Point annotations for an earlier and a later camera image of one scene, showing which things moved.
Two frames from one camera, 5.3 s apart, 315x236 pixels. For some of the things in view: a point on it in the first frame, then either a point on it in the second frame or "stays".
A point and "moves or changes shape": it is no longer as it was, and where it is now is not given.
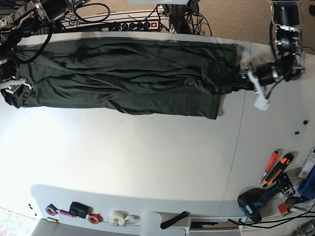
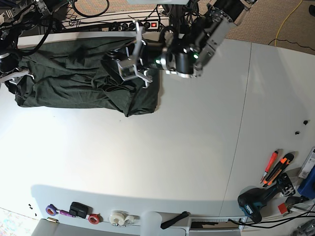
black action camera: x=78 y=210 stays
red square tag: x=282 y=208 stays
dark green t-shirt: x=182 y=78 moves or changes shape
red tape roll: x=95 y=218 stays
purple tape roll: x=51 y=209 stays
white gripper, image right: x=242 y=80 → x=127 y=68
